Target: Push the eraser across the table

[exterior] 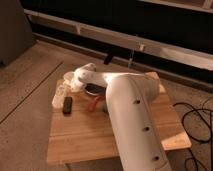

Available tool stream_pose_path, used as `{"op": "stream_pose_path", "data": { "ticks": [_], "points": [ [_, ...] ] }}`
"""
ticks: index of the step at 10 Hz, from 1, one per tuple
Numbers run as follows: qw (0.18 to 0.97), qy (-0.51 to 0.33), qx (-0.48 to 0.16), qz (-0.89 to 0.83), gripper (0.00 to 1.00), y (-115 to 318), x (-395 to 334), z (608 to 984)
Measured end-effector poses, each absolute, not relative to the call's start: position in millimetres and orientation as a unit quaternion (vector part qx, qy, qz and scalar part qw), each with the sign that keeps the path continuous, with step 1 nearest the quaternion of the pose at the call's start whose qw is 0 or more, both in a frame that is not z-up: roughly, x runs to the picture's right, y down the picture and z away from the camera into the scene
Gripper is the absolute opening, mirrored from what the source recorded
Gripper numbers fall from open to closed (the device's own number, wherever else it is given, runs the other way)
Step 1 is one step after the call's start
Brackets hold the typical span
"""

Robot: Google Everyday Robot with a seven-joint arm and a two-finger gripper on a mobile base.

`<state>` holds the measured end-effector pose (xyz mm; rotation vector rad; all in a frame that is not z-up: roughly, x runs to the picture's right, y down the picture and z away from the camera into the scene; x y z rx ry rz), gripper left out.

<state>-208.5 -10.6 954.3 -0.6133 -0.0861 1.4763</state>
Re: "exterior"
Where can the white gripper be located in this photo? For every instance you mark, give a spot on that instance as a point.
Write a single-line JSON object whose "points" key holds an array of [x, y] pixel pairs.
{"points": [[70, 83]]}

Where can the black eraser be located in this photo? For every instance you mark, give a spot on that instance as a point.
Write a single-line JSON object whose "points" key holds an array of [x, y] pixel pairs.
{"points": [[67, 106]]}

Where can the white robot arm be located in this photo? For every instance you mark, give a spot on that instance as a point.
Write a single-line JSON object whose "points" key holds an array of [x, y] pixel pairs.
{"points": [[128, 96]]}

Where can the dark round bowl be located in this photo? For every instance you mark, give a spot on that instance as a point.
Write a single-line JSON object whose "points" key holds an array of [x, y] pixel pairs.
{"points": [[95, 90]]}

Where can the black table leg foot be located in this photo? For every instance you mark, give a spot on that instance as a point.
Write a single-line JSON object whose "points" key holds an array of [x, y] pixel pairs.
{"points": [[108, 59]]}

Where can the dark cabinet at left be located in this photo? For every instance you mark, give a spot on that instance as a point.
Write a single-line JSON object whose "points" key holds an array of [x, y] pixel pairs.
{"points": [[16, 35]]}

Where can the white shelf rail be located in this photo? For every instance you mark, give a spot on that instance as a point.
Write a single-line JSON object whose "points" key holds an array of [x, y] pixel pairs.
{"points": [[155, 48]]}

